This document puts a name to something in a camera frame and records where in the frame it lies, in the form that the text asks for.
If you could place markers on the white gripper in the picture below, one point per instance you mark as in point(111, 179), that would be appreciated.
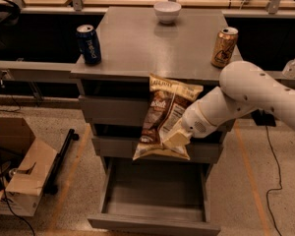
point(194, 121)

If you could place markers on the brown chip bag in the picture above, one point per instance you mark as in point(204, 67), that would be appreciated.
point(168, 101)

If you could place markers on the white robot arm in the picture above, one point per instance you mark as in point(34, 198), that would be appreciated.
point(243, 88)

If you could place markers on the middle drawer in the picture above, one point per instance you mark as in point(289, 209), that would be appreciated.
point(125, 148)

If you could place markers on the open bottom drawer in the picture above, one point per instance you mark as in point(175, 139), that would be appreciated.
point(155, 197)

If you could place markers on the top drawer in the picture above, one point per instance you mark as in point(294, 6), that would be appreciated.
point(114, 110)

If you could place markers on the grey drawer cabinet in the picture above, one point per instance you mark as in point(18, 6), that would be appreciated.
point(134, 44)

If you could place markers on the gold soda can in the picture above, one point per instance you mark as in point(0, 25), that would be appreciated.
point(225, 43)

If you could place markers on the white bowl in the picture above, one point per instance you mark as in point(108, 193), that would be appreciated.
point(167, 11)

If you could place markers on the blue pepsi can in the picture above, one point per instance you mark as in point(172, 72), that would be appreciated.
point(89, 44)

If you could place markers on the clear sanitizer bottle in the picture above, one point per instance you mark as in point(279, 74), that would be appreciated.
point(289, 69)

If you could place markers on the black metal bar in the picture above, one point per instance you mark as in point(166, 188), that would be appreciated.
point(51, 186)

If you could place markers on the cardboard box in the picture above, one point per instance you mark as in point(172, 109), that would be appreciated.
point(25, 164)

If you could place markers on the long grey bench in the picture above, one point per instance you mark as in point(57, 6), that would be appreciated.
point(24, 71)

